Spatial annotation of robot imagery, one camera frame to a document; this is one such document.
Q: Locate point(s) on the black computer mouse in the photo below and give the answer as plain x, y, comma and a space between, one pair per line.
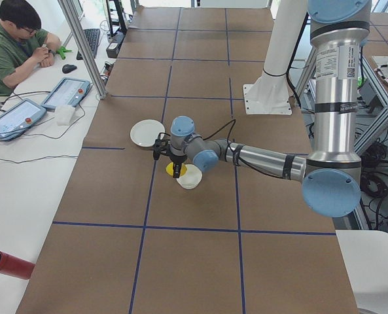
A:
67, 68

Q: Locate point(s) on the black box on table edge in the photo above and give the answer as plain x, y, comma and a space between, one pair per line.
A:
115, 44

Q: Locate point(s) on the white foam block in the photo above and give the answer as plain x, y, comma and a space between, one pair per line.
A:
64, 114

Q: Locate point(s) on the teach pendant far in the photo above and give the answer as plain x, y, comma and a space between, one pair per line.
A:
69, 91

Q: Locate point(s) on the red cylinder tube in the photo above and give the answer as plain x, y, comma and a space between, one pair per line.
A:
15, 267

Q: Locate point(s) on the white chair corner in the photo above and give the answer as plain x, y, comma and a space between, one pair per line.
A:
365, 254

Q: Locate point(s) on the white plate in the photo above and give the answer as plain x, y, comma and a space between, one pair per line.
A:
145, 132

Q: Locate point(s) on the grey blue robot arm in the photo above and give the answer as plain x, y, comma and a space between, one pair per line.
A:
330, 173

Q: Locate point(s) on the aluminium frame post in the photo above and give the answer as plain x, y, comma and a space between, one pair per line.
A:
72, 18

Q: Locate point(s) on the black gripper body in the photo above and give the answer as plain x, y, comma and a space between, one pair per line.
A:
176, 159

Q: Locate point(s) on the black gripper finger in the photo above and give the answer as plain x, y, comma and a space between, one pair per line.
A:
176, 170

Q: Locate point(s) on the teach pendant near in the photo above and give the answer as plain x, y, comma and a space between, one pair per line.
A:
21, 117

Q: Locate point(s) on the black keyboard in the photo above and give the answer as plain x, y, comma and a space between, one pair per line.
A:
92, 36

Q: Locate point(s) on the yellow lemon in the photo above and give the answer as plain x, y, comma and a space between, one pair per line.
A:
169, 170

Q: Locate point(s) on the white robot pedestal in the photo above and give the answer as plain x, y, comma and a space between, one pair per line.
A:
269, 94

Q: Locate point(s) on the teach pendant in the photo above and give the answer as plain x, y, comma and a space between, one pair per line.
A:
69, 91
21, 117

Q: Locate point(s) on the seated person in green shirt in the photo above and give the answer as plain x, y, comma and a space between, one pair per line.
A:
24, 44

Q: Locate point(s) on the green plastic toy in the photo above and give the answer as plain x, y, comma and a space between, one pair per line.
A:
62, 51

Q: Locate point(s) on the white bowl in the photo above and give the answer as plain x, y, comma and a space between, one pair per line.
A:
191, 178

